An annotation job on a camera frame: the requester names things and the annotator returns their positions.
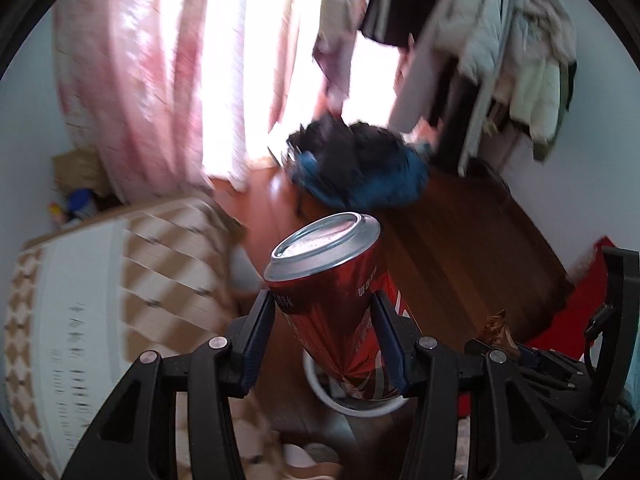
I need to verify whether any red blanket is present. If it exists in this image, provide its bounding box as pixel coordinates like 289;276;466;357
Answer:
464;236;615;422

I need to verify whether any white round trash bin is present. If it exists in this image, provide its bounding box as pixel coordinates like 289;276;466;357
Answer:
303;350;408;418

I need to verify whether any hanging clothes rack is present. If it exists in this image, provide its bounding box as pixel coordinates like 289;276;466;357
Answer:
311;0;580;176

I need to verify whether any blue clothes pile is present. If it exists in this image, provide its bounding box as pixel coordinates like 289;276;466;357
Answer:
285;114;432;212

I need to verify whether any red cola can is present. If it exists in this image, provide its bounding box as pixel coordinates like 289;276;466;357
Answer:
264;212;411;401

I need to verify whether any cardboard box in corner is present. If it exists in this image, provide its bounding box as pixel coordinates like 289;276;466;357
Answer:
52;148;112;197

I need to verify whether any pink floral curtain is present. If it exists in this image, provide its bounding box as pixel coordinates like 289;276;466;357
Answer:
54;0;323;203

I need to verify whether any checkered tablecloth on table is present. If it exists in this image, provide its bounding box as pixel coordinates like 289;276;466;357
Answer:
1;196;283;479

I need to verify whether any gold foil wrapper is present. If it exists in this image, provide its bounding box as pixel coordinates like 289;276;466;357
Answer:
477;310;521;360

